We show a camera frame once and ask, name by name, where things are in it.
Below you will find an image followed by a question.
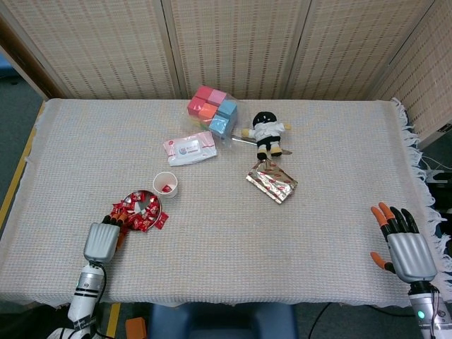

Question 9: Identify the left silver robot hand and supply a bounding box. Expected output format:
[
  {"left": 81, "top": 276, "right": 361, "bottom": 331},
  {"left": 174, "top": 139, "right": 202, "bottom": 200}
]
[{"left": 83, "top": 210, "right": 128, "bottom": 264}]

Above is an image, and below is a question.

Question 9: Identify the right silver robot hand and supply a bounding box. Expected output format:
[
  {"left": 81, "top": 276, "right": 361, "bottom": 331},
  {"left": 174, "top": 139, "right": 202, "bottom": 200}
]
[{"left": 369, "top": 201, "right": 438, "bottom": 283}]

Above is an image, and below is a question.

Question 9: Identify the round metal plate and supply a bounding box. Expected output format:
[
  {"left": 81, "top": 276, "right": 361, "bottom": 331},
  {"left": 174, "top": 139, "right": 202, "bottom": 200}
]
[{"left": 118, "top": 189, "right": 163, "bottom": 232}]

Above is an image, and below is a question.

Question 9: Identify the white paper cup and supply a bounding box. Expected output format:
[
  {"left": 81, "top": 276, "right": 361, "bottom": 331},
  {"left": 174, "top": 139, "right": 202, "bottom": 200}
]
[{"left": 152, "top": 172, "right": 179, "bottom": 201}]

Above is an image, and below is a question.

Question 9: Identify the white plastic clamp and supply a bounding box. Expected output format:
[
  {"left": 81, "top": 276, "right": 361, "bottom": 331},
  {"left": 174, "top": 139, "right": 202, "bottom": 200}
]
[{"left": 423, "top": 168, "right": 446, "bottom": 184}]

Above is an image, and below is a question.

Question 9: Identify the orange box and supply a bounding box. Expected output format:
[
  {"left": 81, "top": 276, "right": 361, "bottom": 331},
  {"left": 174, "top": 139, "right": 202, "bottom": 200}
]
[{"left": 126, "top": 316, "right": 148, "bottom": 339}]

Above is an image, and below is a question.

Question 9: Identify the white pink wet wipes pack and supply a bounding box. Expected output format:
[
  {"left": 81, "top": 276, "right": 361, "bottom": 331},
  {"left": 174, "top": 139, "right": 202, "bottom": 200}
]
[{"left": 162, "top": 131, "right": 219, "bottom": 167}]

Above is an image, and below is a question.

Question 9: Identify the beige woven tablecloth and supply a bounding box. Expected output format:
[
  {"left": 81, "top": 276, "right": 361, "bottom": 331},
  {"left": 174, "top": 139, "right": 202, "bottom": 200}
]
[{"left": 0, "top": 97, "right": 452, "bottom": 308}]

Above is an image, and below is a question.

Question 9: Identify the clear plastic bag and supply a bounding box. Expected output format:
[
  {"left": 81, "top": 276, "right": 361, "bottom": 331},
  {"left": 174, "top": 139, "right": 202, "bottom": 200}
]
[{"left": 179, "top": 84, "right": 244, "bottom": 142}]

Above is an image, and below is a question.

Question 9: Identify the gold foil snack pack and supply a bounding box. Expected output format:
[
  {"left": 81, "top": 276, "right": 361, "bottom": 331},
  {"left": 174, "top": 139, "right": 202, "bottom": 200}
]
[{"left": 245, "top": 159, "right": 299, "bottom": 206}]

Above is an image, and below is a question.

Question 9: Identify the red cube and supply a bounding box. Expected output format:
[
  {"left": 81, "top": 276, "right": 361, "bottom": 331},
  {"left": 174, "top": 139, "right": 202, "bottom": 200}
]
[
  {"left": 186, "top": 97, "right": 206, "bottom": 117},
  {"left": 196, "top": 85, "right": 216, "bottom": 102}
]

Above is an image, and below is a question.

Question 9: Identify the light blue cube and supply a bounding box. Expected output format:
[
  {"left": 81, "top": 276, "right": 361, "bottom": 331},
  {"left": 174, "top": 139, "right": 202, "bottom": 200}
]
[
  {"left": 208, "top": 114, "right": 232, "bottom": 137},
  {"left": 217, "top": 100, "right": 238, "bottom": 119}
]

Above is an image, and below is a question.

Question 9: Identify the orange cube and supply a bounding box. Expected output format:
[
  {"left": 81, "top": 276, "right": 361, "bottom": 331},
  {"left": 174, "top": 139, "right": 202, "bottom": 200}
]
[{"left": 198, "top": 102, "right": 218, "bottom": 123}]

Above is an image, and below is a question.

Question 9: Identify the woven folding screen panel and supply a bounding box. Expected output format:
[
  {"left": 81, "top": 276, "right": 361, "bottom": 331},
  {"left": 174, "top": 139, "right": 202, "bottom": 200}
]
[
  {"left": 0, "top": 0, "right": 177, "bottom": 100},
  {"left": 285, "top": 0, "right": 437, "bottom": 102},
  {"left": 162, "top": 0, "right": 314, "bottom": 100},
  {"left": 370, "top": 0, "right": 452, "bottom": 141}
]

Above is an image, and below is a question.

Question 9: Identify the pink cube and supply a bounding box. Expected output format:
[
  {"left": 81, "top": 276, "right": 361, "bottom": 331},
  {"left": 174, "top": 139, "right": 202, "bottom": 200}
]
[{"left": 208, "top": 89, "right": 227, "bottom": 106}]

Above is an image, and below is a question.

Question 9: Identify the black white plush doll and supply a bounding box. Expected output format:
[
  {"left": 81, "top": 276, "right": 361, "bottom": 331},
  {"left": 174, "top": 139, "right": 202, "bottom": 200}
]
[{"left": 241, "top": 110, "right": 293, "bottom": 160}]

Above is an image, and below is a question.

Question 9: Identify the brown wooden board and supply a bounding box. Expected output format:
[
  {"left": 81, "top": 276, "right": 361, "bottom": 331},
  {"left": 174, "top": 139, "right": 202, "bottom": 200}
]
[{"left": 0, "top": 13, "right": 66, "bottom": 100}]

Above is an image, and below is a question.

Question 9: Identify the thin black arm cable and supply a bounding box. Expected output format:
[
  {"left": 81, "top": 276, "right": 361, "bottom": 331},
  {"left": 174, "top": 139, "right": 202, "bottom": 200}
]
[{"left": 88, "top": 260, "right": 107, "bottom": 339}]

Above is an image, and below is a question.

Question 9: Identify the black floor cable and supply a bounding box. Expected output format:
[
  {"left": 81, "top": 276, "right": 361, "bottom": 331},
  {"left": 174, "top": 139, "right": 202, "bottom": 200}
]
[{"left": 309, "top": 302, "right": 335, "bottom": 339}]

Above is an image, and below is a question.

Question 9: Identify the pale wooden frame bar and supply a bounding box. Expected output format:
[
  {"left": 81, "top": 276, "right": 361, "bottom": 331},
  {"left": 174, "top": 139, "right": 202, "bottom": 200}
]
[{"left": 0, "top": 45, "right": 49, "bottom": 103}]

